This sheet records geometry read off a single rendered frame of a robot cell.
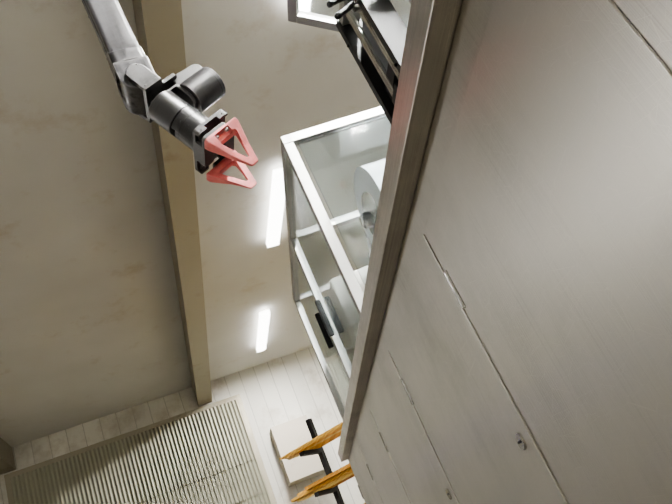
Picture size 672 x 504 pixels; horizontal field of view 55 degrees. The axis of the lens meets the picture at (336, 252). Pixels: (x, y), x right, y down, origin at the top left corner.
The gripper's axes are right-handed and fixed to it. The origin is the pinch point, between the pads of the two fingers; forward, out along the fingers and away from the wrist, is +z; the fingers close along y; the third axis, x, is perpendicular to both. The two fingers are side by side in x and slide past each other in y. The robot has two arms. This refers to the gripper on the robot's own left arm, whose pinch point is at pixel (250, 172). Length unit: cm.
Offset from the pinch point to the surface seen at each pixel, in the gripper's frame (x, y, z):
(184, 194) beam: -135, 319, -173
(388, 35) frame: -36.6, -4.8, -0.3
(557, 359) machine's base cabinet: 11, -26, 49
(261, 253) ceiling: -217, 498, -160
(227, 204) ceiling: -186, 393, -178
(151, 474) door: -19, 828, -160
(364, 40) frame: -42.8, 5.4, -8.0
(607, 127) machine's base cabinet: 9, -51, 40
